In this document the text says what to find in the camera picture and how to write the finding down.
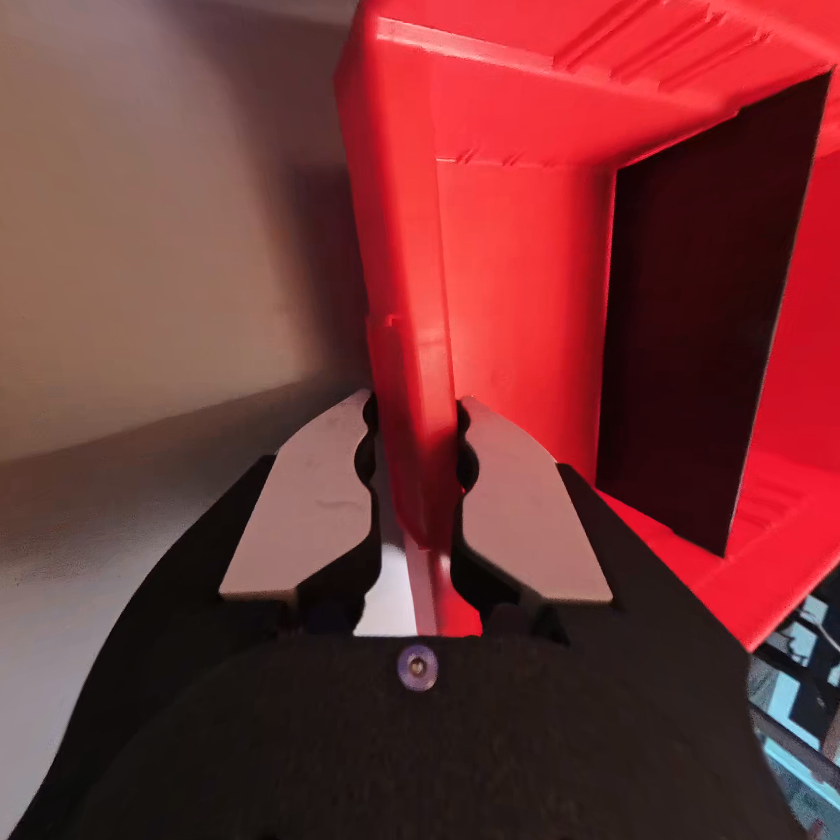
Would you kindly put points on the red plastic bin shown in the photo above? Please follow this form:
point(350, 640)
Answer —
point(525, 295)

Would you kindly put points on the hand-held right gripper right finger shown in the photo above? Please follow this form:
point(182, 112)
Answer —
point(531, 525)

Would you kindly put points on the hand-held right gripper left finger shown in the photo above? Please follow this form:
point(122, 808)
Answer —
point(308, 518)

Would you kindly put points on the black bin divider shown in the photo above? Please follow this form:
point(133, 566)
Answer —
point(695, 328)

